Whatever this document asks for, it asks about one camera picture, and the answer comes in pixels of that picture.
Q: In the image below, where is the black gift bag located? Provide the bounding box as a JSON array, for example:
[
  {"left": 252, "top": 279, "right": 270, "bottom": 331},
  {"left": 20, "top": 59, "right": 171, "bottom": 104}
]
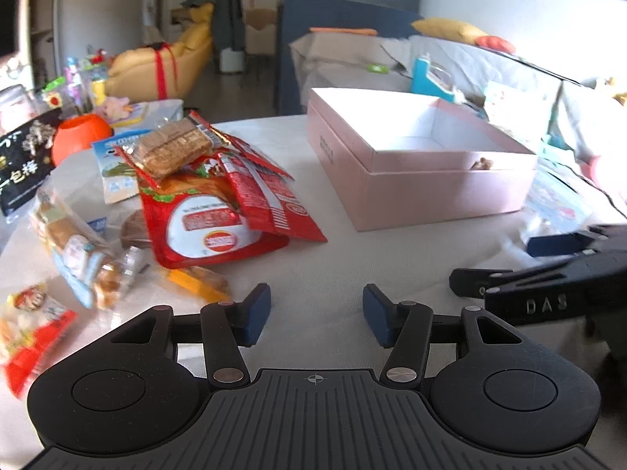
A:
[{"left": 0, "top": 108, "right": 62, "bottom": 217}]

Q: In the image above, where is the orange clear snack packet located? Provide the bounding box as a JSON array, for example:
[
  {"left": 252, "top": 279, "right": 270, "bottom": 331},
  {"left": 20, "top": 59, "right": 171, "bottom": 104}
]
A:
[{"left": 165, "top": 266, "right": 233, "bottom": 304}]

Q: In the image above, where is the blue green-bean snack bag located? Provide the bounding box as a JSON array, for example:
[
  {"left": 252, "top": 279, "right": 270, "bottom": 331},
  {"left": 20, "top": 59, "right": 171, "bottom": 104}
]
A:
[{"left": 91, "top": 130, "right": 149, "bottom": 205}]

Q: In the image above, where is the wafer biscuit pack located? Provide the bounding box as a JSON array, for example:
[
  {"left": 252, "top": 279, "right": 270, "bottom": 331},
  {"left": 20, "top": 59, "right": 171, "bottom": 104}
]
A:
[{"left": 114, "top": 112, "right": 230, "bottom": 187}]

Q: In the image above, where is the yellow pillow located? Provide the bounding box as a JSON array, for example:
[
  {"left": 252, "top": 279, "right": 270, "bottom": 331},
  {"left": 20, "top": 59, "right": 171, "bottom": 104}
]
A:
[{"left": 411, "top": 17, "right": 488, "bottom": 46}]

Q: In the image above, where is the clear sausage bread pack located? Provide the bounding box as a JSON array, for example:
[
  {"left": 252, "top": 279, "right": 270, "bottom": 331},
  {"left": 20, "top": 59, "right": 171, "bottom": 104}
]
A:
[{"left": 30, "top": 188, "right": 143, "bottom": 310}]

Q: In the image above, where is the pink cardboard box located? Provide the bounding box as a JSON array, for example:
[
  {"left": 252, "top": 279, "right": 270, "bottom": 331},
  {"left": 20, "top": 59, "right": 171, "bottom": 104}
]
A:
[{"left": 306, "top": 88, "right": 538, "bottom": 231}]

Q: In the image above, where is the orange pumpkin bucket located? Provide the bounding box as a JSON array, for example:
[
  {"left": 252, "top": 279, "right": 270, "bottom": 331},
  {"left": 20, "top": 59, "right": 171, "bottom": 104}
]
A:
[{"left": 51, "top": 114, "right": 112, "bottom": 166}]

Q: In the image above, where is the pink plush toy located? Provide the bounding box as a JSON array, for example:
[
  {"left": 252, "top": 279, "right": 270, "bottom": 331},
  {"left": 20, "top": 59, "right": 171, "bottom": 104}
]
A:
[{"left": 97, "top": 97, "right": 132, "bottom": 122}]

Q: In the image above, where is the hanging dark coat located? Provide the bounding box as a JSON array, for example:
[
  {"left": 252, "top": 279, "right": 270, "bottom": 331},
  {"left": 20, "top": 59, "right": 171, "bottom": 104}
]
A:
[{"left": 182, "top": 0, "right": 245, "bottom": 52}]

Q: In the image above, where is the yellow armchair with ribbon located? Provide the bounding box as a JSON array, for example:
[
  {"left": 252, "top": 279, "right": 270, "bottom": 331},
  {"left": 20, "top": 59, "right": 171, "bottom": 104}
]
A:
[{"left": 105, "top": 3, "right": 214, "bottom": 103}]

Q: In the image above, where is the grey covered sofa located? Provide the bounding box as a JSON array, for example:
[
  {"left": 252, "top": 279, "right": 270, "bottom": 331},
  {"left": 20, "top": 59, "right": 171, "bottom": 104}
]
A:
[{"left": 290, "top": 32, "right": 626, "bottom": 199}]

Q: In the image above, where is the red snack packet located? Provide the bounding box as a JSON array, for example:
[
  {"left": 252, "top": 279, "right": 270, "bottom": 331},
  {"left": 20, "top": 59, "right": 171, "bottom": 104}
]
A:
[{"left": 188, "top": 112, "right": 327, "bottom": 242}]

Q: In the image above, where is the red roast duck pouch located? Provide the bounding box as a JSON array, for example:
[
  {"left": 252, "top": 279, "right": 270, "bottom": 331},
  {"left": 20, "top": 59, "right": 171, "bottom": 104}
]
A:
[{"left": 138, "top": 156, "right": 289, "bottom": 269}]

